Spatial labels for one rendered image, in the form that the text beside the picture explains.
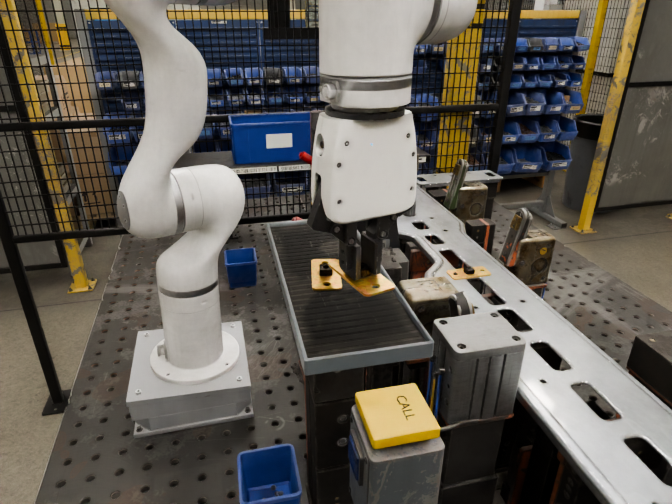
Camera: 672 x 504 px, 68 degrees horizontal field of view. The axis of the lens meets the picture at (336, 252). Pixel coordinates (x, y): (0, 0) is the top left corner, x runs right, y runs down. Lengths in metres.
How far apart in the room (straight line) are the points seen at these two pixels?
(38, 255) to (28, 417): 1.14
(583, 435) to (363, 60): 0.53
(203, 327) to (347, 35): 0.74
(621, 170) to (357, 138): 3.80
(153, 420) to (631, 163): 3.75
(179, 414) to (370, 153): 0.78
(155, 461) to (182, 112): 0.65
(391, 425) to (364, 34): 0.32
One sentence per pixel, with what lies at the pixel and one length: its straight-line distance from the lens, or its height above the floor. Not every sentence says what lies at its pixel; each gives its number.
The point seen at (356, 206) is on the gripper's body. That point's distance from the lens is 0.47.
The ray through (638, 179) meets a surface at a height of 0.37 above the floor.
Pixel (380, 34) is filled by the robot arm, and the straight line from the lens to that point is 0.44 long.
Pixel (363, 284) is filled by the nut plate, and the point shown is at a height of 1.22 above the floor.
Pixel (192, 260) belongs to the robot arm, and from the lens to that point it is 0.99.
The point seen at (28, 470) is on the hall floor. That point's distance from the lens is 2.23.
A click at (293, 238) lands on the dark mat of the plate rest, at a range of 0.77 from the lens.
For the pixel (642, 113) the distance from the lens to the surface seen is 4.16.
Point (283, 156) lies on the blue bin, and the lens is 1.69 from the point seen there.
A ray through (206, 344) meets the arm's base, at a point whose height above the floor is 0.86.
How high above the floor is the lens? 1.47
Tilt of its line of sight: 26 degrees down
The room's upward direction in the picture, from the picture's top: straight up
